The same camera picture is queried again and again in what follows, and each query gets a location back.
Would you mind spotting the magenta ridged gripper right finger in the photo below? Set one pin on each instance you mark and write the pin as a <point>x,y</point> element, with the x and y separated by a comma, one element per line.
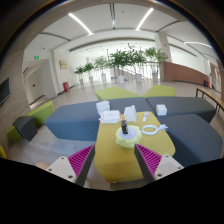
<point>153,165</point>

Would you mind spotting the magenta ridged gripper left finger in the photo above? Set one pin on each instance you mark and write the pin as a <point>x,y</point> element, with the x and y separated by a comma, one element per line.
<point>75,167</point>

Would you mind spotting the blue-grey sofa left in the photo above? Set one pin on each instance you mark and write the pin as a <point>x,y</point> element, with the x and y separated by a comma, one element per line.
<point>81,121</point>

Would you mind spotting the blue-grey sofa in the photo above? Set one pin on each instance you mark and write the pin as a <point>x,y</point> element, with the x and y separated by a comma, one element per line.
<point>195,140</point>
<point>184,105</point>
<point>81,121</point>

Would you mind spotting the blue-grey sofa right front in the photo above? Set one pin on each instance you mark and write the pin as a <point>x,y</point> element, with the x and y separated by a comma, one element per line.
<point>195,140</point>

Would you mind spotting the small white bottle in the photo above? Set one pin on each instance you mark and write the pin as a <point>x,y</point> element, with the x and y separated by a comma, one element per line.
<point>145,116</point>

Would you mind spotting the white box on table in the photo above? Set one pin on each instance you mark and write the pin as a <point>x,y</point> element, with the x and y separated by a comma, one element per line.
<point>130,113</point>

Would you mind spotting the white cube box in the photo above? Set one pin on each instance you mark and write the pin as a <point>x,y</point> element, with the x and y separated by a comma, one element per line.
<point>161,110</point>

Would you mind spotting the white tissue pack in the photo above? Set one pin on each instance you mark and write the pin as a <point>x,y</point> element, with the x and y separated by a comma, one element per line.
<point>112,116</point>

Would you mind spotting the green bench left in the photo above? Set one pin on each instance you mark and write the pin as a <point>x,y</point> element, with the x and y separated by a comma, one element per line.
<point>40,114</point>

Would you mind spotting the blue-grey sofa right back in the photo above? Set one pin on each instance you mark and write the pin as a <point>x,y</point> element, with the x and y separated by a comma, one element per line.
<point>184,105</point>

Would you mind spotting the white stacked box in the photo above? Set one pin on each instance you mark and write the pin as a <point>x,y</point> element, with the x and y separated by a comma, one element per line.
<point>102,106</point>

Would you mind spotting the green sofa right back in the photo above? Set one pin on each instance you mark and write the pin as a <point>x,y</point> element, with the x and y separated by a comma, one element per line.
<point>160,91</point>

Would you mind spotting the green sofa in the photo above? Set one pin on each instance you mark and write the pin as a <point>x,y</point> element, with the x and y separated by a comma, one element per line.
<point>160,91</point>
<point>114,93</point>

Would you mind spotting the green sofa centre back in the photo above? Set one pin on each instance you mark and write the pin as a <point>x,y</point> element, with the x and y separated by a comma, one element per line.
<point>114,93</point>

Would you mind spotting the red bin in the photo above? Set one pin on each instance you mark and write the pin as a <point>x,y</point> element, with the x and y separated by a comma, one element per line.
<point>66,86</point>

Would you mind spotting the wooden bench right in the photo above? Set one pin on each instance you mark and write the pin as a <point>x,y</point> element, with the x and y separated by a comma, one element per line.
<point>217,101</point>

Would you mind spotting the potted plant far left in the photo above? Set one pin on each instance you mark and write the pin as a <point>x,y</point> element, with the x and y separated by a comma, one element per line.
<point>79,72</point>

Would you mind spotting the potted plant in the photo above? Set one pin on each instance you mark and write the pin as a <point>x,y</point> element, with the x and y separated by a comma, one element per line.
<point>118,60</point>
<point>79,72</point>
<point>155,57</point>

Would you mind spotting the potted plant right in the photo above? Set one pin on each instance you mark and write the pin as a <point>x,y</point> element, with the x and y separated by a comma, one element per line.
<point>155,57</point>

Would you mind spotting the potted plant centre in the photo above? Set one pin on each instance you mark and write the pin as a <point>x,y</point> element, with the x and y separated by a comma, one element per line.
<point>118,60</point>

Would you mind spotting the yellow wall picture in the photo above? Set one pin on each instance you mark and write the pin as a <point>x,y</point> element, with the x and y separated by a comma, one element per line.
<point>63,64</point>

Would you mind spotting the wall television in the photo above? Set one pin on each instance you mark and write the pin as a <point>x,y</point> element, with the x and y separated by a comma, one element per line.
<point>4,90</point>

